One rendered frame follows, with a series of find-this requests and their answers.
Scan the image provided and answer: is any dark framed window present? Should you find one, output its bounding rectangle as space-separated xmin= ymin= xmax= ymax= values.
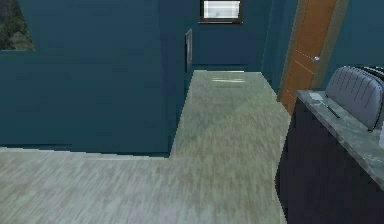
xmin=198 ymin=0 xmax=244 ymax=25

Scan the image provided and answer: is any framed landscape picture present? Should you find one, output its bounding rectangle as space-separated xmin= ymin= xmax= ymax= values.
xmin=0 ymin=0 xmax=36 ymax=52

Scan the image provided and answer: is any grey framed wall picture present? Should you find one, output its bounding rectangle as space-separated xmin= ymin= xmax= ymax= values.
xmin=184 ymin=28 xmax=194 ymax=73

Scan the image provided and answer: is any black thin pen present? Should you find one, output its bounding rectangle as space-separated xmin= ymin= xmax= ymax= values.
xmin=324 ymin=104 xmax=341 ymax=120

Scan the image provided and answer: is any dark counter with marble top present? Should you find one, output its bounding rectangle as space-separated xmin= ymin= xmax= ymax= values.
xmin=274 ymin=89 xmax=384 ymax=224

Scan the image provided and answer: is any grey ribbed toaster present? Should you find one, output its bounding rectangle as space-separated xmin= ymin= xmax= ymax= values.
xmin=324 ymin=65 xmax=384 ymax=132

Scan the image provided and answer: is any orange wooden room door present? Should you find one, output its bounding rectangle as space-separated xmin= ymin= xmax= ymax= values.
xmin=276 ymin=0 xmax=350 ymax=116

